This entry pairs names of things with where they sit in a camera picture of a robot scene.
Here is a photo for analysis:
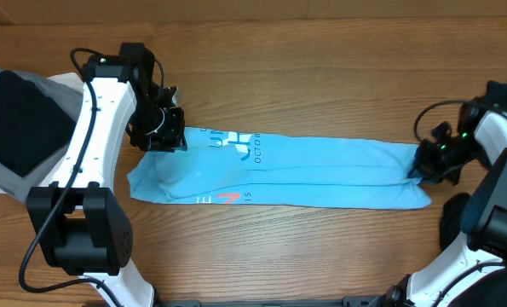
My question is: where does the light blue t-shirt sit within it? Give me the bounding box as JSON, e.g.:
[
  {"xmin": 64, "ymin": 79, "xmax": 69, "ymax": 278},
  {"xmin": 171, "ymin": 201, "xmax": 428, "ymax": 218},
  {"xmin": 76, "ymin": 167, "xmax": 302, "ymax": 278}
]
[{"xmin": 128, "ymin": 127, "xmax": 431, "ymax": 210}]

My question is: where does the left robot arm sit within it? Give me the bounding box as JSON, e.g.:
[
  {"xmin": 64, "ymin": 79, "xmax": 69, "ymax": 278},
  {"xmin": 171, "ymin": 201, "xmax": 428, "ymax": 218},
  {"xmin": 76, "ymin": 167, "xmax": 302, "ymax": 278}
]
[{"xmin": 26, "ymin": 43, "xmax": 187, "ymax": 306}]

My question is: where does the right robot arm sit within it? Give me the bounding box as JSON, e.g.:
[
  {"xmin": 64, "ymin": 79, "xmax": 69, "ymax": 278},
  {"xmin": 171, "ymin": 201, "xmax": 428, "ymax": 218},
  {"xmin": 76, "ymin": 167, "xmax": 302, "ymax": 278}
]
[{"xmin": 342, "ymin": 96, "xmax": 507, "ymax": 306}]

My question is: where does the folded grey garment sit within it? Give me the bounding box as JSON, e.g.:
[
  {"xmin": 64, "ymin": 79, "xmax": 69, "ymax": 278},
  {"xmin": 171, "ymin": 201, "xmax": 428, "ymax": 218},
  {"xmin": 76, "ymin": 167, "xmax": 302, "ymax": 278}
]
[{"xmin": 0, "ymin": 68, "xmax": 83, "ymax": 202}]

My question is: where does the folded white garment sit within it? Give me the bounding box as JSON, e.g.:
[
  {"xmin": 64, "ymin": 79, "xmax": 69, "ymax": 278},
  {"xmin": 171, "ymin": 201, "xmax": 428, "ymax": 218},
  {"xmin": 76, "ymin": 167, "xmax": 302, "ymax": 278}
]
[{"xmin": 0, "ymin": 71, "xmax": 83, "ymax": 201}]

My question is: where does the crumpled black garment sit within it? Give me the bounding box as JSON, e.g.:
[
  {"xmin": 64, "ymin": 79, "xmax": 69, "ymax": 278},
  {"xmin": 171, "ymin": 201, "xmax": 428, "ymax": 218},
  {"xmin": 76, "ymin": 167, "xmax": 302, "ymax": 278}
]
[{"xmin": 440, "ymin": 81, "xmax": 507, "ymax": 258}]

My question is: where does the folded black garment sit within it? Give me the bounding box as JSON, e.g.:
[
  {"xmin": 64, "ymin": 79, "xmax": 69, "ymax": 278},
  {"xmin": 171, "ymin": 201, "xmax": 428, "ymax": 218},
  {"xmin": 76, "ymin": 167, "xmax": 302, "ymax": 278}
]
[{"xmin": 0, "ymin": 71, "xmax": 75, "ymax": 177}]

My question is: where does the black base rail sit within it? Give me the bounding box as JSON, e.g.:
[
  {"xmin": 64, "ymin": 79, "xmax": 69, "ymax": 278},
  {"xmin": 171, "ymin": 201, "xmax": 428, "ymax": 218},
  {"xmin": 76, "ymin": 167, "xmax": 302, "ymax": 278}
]
[{"xmin": 154, "ymin": 296, "xmax": 378, "ymax": 307}]

